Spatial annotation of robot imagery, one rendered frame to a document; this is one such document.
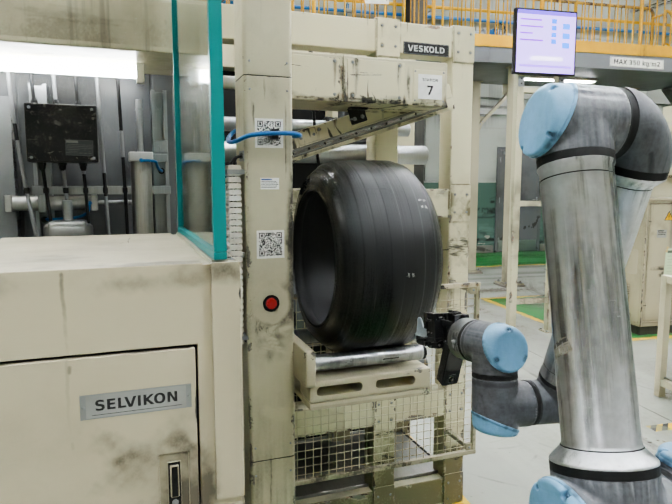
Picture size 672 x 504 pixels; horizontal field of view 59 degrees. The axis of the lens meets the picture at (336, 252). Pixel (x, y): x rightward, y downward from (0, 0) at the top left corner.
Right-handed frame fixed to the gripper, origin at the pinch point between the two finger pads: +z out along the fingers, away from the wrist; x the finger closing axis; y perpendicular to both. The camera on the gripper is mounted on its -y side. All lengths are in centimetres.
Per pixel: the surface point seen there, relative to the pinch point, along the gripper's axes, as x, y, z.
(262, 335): 34.8, 0.5, 24.1
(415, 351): -7.4, -6.9, 17.4
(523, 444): -127, -84, 130
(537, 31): -276, 205, 284
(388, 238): 6.5, 25.0, 2.5
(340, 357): 15.1, -6.4, 17.6
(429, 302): -6.2, 7.8, 5.8
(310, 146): 8, 58, 57
